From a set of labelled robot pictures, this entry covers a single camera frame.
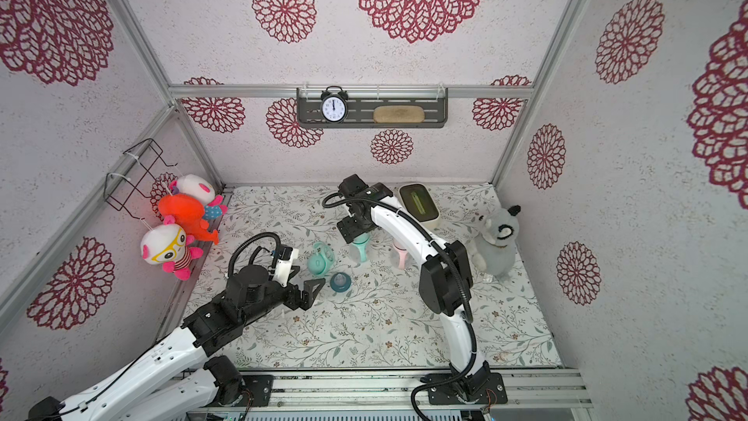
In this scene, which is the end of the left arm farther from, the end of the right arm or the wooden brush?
the wooden brush

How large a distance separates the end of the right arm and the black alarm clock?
286 mm

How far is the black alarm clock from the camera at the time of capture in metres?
0.91

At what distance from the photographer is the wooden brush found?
915 millimetres

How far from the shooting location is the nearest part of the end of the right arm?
65 centimetres

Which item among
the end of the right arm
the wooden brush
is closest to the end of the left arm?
the end of the right arm

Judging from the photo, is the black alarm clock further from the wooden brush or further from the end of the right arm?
the end of the right arm

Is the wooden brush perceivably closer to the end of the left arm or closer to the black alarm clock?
the black alarm clock

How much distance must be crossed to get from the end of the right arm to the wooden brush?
0.94 ft

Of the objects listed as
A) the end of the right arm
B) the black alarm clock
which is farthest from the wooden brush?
the end of the right arm

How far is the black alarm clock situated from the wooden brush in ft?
0.34
